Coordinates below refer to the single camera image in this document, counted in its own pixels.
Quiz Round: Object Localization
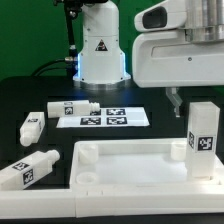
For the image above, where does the black cable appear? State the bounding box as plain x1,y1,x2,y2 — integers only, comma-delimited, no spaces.
30,58,78,78

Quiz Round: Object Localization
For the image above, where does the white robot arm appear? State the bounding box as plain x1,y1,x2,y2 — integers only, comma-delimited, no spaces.
54,0,224,108

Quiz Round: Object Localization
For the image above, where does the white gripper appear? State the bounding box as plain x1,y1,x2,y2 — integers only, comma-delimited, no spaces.
132,30,224,118

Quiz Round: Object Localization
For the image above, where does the white L-shaped fence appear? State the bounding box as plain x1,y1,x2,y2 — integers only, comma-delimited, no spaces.
0,185,224,219

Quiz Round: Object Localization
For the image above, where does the white paper marker sheet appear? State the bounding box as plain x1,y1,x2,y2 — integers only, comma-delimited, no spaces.
57,107,150,128

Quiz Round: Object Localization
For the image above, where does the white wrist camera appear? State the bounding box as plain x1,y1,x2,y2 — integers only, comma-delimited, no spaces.
134,0,187,32

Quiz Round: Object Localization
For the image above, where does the white desk top tray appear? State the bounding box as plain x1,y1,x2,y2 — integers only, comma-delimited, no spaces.
70,138,224,187

